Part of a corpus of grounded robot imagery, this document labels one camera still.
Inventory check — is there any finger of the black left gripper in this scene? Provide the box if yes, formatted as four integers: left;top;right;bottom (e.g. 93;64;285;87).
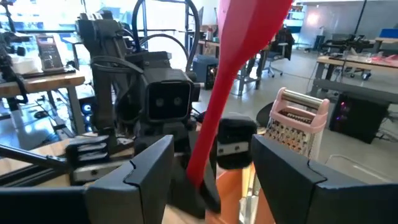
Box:
169;151;215;219
201;136;223;216

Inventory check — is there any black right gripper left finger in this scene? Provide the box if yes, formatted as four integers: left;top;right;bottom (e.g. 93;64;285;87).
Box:
0;134;175;224

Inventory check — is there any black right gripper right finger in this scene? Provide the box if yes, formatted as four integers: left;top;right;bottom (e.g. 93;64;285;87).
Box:
251;134;398;224

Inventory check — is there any red silicone spoon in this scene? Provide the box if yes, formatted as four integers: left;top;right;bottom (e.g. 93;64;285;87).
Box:
185;0;294;190

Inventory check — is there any orange plastic bin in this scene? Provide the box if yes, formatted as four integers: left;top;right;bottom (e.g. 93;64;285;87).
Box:
203;163;276;224

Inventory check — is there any pink metal box grater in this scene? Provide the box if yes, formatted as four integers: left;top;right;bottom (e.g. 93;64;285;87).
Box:
263;86;331;161

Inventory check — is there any dark computer tower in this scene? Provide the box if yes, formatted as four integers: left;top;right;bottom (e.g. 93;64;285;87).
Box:
192;55;220;91

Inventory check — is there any black computer tower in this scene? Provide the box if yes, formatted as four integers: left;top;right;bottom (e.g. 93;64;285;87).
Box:
328;92;390;144

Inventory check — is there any black office chair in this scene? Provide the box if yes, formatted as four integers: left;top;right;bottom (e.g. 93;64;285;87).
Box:
263;27;295;78

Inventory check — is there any wooden top work table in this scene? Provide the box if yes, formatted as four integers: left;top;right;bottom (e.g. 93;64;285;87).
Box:
310;52;398;105

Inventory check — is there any grey device with display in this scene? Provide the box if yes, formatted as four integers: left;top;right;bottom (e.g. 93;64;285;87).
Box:
35;33;65;73

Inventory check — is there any black table frame rail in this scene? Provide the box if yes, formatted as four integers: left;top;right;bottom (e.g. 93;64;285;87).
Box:
0;144;72;187

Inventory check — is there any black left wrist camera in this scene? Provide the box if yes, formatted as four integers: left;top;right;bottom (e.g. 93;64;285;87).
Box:
144;68;196;124

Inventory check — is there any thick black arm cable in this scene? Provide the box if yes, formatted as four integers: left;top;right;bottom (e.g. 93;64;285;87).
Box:
132;0;201;74

